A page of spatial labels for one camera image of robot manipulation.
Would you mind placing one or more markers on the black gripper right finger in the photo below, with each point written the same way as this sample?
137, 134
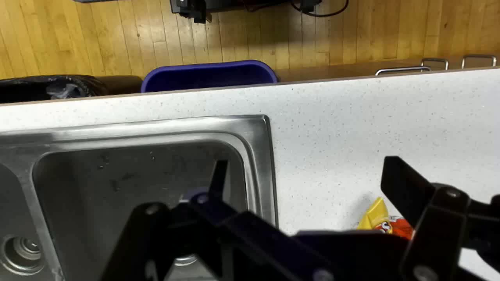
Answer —
443, 223

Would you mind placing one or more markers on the black equipment base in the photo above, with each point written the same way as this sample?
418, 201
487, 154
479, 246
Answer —
209, 6

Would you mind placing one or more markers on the blue plastic bin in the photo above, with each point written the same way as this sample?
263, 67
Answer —
209, 75

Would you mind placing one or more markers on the black bag lined bin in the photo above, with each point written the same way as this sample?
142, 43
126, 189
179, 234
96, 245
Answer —
52, 87

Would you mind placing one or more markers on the stainless steel double sink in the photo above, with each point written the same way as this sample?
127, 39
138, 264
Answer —
104, 181

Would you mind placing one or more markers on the orange yellow snack packet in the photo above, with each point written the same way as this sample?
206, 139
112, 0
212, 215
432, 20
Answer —
377, 215

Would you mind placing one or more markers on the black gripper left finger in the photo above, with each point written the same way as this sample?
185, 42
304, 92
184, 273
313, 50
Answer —
157, 243

